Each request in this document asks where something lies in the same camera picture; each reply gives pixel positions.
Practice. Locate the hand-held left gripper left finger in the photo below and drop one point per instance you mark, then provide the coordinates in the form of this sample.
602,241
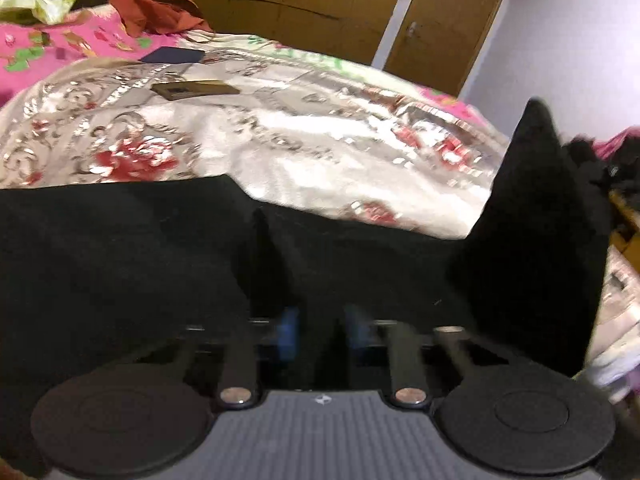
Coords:
287,336

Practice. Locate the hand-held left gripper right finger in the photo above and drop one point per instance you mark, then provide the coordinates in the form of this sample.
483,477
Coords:
355,336

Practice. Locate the black pants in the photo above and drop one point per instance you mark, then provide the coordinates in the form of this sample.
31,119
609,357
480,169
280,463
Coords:
125,260

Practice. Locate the silver floral bedspread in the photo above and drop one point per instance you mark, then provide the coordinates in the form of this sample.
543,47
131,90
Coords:
300,135

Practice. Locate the flat brown box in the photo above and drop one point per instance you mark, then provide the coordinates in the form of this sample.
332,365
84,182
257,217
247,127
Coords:
195,90

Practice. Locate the wooden nightstand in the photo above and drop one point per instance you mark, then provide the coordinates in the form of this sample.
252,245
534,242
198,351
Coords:
625,225

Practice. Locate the dark blue notebook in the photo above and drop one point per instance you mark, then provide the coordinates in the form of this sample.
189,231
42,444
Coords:
172,55

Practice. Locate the wooden door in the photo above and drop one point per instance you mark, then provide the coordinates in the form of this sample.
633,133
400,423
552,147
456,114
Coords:
445,25

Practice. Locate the pink cloth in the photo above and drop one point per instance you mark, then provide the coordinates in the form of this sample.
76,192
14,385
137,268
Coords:
620,142

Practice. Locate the wooden wardrobe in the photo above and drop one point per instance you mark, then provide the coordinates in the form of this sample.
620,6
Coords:
310,5

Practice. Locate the red-brown cloth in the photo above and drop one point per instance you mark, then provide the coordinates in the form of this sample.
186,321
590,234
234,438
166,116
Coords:
160,10

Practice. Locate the pink floral blanket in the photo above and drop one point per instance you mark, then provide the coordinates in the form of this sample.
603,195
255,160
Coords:
65,45

